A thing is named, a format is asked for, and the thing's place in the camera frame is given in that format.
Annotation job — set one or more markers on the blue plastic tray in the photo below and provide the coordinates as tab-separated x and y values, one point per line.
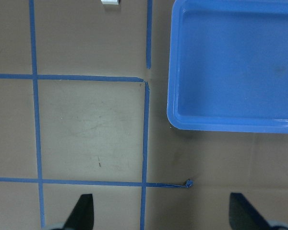
228	66

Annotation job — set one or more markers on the white building block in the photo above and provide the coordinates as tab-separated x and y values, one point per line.
110	2

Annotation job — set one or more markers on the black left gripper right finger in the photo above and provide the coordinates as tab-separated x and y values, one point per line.
243	215

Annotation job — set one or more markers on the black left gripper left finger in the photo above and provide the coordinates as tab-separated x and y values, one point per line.
82	215

